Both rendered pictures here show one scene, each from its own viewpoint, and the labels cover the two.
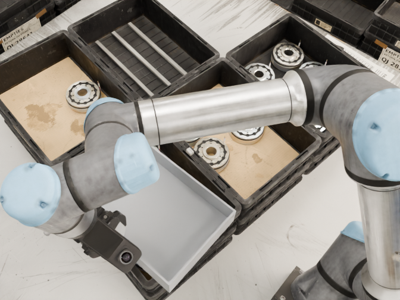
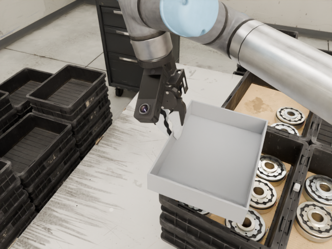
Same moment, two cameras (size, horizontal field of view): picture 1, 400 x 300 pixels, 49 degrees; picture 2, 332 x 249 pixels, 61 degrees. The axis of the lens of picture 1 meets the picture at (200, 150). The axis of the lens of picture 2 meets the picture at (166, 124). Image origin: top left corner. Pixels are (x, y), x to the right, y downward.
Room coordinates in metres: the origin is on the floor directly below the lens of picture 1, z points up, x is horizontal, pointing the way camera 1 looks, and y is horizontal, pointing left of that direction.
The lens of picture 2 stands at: (0.14, -0.31, 1.54)
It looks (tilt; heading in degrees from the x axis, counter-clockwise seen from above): 42 degrees down; 75
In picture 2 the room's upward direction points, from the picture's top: straight up
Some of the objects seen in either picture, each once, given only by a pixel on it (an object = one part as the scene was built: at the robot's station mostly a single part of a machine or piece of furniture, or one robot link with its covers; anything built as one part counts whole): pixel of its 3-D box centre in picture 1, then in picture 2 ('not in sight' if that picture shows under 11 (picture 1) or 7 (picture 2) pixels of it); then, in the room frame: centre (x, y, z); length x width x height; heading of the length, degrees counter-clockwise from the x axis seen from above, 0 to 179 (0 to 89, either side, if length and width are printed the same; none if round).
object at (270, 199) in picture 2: not in sight; (258, 192); (0.52, 0.08, 0.86); 0.10 x 0.10 x 0.01
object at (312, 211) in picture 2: (211, 151); (316, 217); (0.63, -0.03, 0.86); 0.05 x 0.05 x 0.01
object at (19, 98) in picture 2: not in sight; (29, 105); (-0.37, 1.47, 0.31); 0.40 x 0.30 x 0.34; 53
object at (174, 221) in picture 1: (153, 209); (212, 151); (0.36, 0.09, 1.07); 0.27 x 0.20 x 0.05; 52
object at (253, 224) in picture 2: not in sight; (245, 222); (0.44, 0.00, 0.86); 0.05 x 0.05 x 0.01
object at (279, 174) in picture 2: not in sight; (269, 167); (0.60, 0.16, 0.86); 0.10 x 0.10 x 0.01
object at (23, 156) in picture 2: not in sight; (35, 161); (-0.29, 0.91, 0.31); 0.40 x 0.30 x 0.34; 53
